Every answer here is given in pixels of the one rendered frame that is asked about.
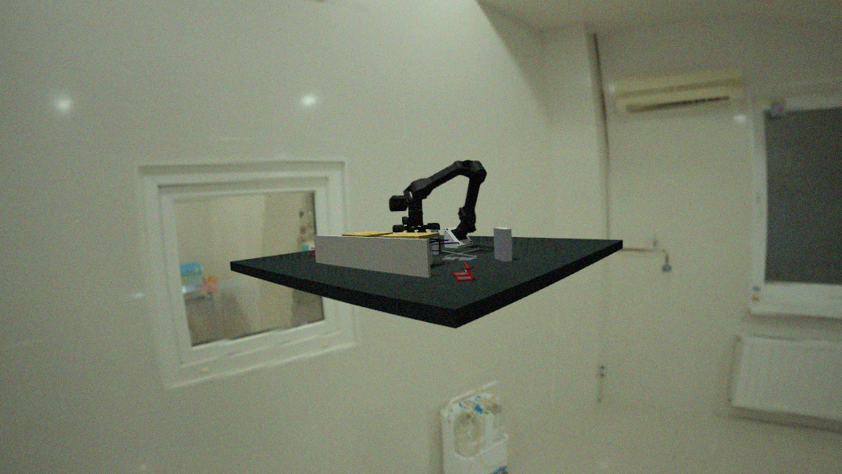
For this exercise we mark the grey rectangular panel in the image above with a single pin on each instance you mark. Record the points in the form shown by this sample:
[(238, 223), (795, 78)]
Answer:
[(410, 257)]

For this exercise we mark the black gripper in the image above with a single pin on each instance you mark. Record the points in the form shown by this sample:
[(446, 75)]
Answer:
[(415, 218)]

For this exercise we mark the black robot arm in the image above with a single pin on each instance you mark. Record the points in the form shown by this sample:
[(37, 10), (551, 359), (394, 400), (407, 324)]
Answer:
[(421, 188)]

